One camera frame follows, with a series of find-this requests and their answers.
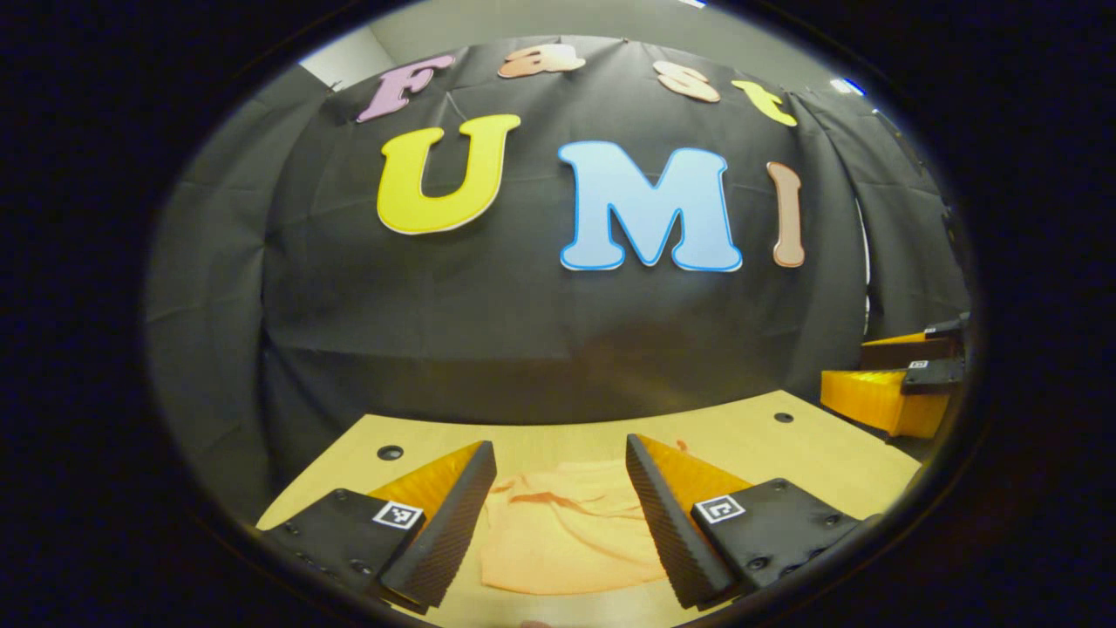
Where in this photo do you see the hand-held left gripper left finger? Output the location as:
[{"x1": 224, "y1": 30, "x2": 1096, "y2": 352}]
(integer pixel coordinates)
[{"x1": 262, "y1": 440, "x2": 499, "y2": 617}]

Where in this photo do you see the orange T-shirt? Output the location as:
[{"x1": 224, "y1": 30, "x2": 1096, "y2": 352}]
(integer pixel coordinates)
[{"x1": 478, "y1": 440, "x2": 691, "y2": 597}]

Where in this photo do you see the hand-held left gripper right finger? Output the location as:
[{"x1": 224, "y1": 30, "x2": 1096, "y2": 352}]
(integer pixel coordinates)
[{"x1": 624, "y1": 433, "x2": 881, "y2": 611}]

